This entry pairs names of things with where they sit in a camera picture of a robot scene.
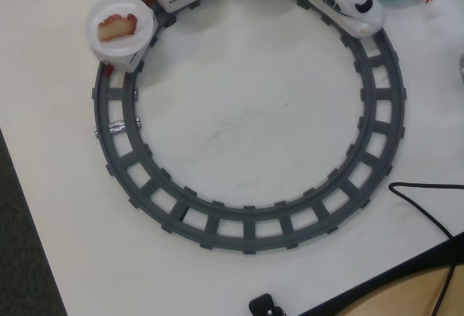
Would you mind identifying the black plastic block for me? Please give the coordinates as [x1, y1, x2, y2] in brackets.
[249, 294, 287, 316]

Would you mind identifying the black cable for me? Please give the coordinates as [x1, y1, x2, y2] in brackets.
[388, 181, 464, 316]

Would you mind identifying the white round plate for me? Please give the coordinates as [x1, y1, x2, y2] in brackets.
[85, 0, 155, 58]

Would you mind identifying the silver foil tape piece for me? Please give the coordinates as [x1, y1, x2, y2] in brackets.
[108, 120, 127, 136]

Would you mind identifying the red tuna toy sushi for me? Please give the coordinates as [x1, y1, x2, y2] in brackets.
[97, 13, 140, 43]

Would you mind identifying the gray circular toy train track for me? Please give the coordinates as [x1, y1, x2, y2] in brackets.
[90, 0, 409, 257]

